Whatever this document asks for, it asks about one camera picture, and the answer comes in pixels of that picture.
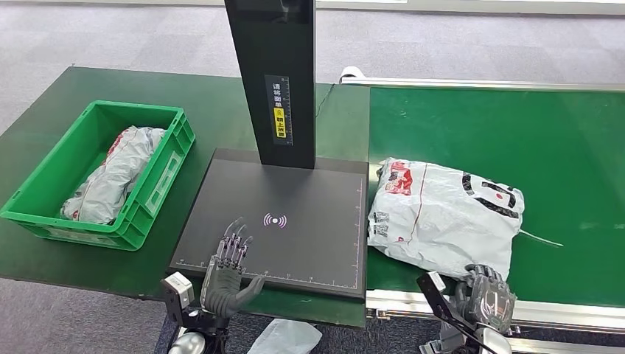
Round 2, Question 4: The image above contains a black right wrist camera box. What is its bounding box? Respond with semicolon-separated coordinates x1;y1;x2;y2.
416;271;489;354

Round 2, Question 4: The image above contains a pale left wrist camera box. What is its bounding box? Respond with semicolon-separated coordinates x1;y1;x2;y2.
161;271;195;316

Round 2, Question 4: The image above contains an aluminium conveyor side rail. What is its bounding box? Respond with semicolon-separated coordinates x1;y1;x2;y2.
340;76;625;93
366;289;625;336

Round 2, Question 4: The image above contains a white mailer package black logo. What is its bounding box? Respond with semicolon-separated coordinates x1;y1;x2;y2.
367;157;526;280

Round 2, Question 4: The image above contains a crumpled grey mailer package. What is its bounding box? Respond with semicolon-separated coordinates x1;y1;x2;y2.
60;125;168;226

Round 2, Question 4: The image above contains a white plastic bag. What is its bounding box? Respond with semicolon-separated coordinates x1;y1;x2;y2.
247;318;324;354

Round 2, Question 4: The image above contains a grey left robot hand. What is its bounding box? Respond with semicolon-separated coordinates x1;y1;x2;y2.
200;217;266;319

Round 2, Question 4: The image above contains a black inbound scanner machine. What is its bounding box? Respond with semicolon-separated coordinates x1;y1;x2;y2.
168;0;369;300

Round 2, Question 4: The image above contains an aluminium conveyor support frame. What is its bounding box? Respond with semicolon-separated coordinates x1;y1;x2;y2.
419;322;625;354

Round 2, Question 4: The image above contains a black yellow scanner label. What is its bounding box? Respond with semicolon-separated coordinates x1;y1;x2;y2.
265;74;294;147

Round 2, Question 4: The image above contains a green conveyor belt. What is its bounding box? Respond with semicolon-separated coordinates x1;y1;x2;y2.
367;86;625;309

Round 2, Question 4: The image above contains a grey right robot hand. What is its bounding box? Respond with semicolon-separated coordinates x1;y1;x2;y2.
454;263;517;336

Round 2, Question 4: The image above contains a green plastic crate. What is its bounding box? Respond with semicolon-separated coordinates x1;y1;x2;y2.
0;100;196;252

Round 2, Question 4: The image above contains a thin white string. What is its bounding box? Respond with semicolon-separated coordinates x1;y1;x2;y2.
518;228;564;249

